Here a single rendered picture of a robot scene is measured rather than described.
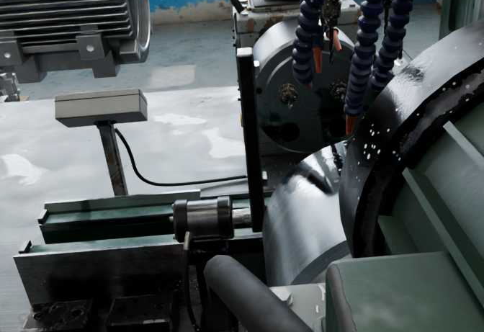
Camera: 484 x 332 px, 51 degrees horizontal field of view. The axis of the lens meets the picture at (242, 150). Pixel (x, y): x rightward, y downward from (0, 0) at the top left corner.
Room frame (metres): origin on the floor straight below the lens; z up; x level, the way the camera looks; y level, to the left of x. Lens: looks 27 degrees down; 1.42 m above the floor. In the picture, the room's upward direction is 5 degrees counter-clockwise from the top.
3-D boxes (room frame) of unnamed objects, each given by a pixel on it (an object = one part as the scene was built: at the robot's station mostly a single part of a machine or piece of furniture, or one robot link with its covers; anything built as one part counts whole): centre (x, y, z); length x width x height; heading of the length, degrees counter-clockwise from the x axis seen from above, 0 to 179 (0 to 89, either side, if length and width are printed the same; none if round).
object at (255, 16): (1.31, -0.16, 0.99); 0.35 x 0.31 x 0.37; 179
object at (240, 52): (0.58, -0.01, 1.12); 0.04 x 0.03 x 0.26; 89
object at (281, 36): (1.07, -0.15, 1.04); 0.37 x 0.25 x 0.25; 179
